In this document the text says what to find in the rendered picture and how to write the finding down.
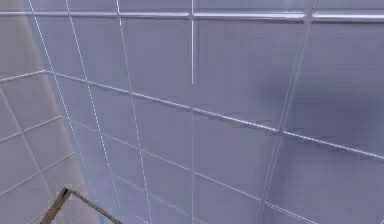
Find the brown metal frame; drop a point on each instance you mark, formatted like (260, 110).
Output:
(56, 205)

